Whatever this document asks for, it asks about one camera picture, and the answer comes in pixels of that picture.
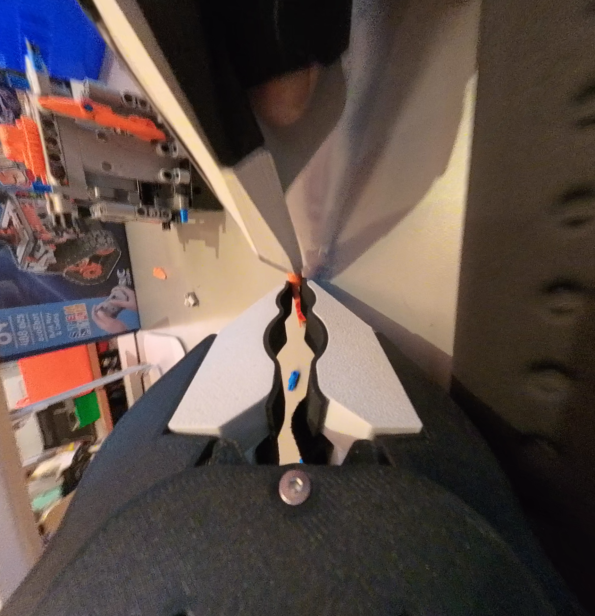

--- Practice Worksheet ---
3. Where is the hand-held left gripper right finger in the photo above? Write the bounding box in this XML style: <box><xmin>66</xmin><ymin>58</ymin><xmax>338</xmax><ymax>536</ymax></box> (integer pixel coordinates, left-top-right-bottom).
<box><xmin>292</xmin><ymin>278</ymin><xmax>424</xmax><ymax>466</ymax></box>

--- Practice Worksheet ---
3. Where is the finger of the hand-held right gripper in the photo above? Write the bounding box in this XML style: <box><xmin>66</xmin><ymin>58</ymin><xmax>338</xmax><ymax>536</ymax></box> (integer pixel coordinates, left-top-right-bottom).
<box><xmin>229</xmin><ymin>148</ymin><xmax>305</xmax><ymax>273</ymax></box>
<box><xmin>92</xmin><ymin>0</ymin><xmax>299</xmax><ymax>275</ymax></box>

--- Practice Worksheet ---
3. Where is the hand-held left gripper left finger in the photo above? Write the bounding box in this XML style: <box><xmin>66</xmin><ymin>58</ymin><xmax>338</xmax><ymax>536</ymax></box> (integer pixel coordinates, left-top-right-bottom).
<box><xmin>168</xmin><ymin>283</ymin><xmax>291</xmax><ymax>466</ymax></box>

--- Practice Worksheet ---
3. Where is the person's right hand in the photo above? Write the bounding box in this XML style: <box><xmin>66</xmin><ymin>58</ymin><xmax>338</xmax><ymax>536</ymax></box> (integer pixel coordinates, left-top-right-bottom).
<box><xmin>252</xmin><ymin>64</ymin><xmax>321</xmax><ymax>127</ymax></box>

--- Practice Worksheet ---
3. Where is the white book stand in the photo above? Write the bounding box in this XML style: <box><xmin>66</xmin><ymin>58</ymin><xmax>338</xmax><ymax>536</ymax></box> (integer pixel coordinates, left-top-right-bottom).
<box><xmin>0</xmin><ymin>331</ymin><xmax>189</xmax><ymax>602</ymax></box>

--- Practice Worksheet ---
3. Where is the toy building-block model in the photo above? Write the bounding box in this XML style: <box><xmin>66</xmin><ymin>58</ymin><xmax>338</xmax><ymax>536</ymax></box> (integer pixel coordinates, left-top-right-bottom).
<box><xmin>0</xmin><ymin>41</ymin><xmax>223</xmax><ymax>229</ymax></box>

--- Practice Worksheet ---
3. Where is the green block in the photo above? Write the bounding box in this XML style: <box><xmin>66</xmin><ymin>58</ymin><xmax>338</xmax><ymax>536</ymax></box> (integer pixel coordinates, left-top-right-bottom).
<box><xmin>74</xmin><ymin>392</ymin><xmax>100</xmax><ymax>429</ymax></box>

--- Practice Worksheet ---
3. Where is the blue plastic bin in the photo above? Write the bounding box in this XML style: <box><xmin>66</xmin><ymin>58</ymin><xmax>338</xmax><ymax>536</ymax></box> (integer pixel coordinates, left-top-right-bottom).
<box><xmin>0</xmin><ymin>0</ymin><xmax>108</xmax><ymax>82</ymax></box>

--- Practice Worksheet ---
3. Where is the orange plastic object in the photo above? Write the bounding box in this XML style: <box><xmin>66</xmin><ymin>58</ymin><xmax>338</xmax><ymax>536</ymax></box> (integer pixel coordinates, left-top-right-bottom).
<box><xmin>16</xmin><ymin>346</ymin><xmax>95</xmax><ymax>406</ymax></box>

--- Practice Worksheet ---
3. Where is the black box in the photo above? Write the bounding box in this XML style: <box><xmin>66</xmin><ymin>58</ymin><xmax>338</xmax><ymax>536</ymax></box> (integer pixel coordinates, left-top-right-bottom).
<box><xmin>38</xmin><ymin>406</ymin><xmax>96</xmax><ymax>450</ymax></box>

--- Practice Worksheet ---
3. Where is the blue toy kit box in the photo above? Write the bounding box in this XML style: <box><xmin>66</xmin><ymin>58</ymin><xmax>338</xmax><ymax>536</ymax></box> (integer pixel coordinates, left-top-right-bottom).
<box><xmin>0</xmin><ymin>72</ymin><xmax>142</xmax><ymax>361</ymax></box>

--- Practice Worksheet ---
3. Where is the black dimpled panel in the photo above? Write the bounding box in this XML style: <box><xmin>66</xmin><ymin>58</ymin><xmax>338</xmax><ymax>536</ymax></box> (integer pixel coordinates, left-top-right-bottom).
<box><xmin>451</xmin><ymin>0</ymin><xmax>595</xmax><ymax>616</ymax></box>

